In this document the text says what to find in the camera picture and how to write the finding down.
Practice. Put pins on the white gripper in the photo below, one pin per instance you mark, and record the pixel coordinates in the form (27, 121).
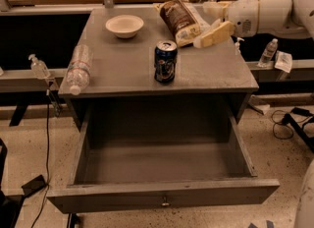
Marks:
(242, 18)

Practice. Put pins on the blue pepsi can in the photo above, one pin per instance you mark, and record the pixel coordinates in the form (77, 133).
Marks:
(165, 61)

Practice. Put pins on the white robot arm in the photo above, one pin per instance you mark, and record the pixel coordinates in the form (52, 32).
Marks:
(291, 19)

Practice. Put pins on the open grey top drawer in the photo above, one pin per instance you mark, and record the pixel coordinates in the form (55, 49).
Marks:
(133, 151)

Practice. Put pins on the brass drawer knob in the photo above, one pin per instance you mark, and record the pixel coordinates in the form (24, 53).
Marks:
(165, 202)

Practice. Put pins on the small pump bottle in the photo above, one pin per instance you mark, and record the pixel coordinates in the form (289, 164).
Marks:
(239, 40)

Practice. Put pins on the brown chip bag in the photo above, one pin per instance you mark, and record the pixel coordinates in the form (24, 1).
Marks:
(183, 20)

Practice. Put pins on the small water bottle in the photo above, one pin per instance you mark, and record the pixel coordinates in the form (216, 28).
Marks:
(268, 53)

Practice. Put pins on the white packet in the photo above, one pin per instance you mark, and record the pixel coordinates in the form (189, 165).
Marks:
(283, 61)

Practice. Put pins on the white paper bowl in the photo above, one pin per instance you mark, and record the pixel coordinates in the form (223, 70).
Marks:
(124, 26)

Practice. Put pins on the grey cabinet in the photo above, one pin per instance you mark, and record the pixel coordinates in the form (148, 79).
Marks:
(135, 66)

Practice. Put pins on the clear plastic water bottle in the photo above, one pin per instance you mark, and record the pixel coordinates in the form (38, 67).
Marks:
(78, 74)

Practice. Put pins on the hand sanitizer pump bottle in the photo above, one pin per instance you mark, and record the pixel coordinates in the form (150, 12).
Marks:
(38, 67)

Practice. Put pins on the black power adapter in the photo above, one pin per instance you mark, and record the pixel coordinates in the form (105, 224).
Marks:
(33, 186)

